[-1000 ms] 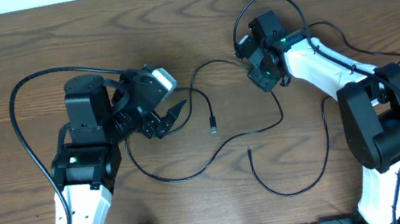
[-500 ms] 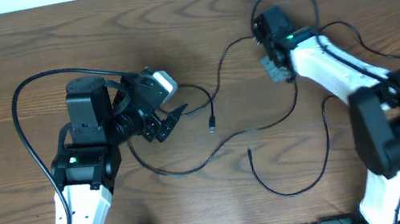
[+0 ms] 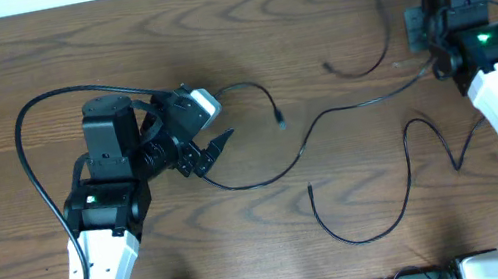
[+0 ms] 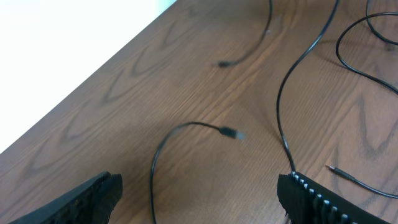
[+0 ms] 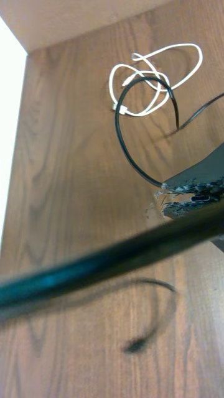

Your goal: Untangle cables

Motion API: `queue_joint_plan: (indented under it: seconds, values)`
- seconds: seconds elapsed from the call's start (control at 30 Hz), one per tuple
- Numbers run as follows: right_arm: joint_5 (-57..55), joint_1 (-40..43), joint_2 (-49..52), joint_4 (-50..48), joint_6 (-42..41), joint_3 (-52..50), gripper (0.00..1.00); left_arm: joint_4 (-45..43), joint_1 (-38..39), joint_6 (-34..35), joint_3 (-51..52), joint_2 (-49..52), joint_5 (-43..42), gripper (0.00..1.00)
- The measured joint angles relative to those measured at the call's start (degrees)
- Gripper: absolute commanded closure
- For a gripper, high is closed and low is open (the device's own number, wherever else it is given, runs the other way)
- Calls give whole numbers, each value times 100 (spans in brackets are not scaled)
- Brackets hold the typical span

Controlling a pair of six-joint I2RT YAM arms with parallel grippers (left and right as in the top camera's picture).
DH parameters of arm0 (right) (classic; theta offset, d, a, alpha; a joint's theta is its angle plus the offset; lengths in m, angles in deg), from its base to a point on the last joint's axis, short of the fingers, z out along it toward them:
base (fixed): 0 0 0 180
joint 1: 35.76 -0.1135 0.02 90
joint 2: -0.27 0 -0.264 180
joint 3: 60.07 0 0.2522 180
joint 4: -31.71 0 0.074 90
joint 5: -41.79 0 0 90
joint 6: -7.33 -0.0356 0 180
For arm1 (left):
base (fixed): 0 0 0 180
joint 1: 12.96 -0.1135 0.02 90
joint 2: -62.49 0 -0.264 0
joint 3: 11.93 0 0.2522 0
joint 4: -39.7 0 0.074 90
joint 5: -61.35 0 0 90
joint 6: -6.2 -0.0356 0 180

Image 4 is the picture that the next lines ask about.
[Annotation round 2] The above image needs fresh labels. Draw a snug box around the long black usb cable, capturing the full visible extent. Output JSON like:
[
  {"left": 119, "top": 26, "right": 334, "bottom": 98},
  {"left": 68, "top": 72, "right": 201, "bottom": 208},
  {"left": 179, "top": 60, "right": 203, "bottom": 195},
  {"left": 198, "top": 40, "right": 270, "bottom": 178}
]
[{"left": 275, "top": 0, "right": 398, "bottom": 200}]

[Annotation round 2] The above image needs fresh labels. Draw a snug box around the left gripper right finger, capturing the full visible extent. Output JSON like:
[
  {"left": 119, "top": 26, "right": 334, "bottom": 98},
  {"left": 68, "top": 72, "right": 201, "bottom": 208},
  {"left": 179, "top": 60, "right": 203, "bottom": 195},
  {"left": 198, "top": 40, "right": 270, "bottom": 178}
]
[{"left": 277, "top": 172, "right": 388, "bottom": 224}]

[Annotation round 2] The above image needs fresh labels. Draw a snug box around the short black usb cable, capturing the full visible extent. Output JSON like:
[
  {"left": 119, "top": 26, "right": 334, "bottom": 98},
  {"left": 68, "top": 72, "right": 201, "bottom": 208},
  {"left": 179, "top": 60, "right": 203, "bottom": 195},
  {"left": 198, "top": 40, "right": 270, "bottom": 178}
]
[{"left": 149, "top": 0, "right": 274, "bottom": 224}]

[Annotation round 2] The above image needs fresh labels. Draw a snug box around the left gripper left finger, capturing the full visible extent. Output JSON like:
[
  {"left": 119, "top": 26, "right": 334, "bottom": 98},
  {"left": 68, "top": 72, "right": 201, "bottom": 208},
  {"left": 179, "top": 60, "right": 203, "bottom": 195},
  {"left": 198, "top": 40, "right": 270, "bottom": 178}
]
[{"left": 10, "top": 171, "right": 123, "bottom": 224}]

